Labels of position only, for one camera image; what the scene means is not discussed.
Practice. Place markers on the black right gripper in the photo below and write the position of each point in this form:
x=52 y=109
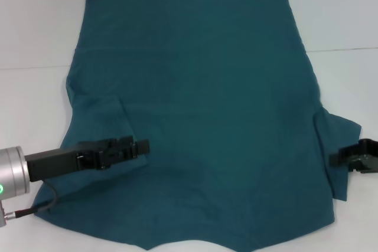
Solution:
x=370 y=157

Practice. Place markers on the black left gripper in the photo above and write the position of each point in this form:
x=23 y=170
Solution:
x=53 y=163

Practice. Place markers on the teal blue shirt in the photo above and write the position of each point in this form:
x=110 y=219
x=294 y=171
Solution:
x=206 y=101

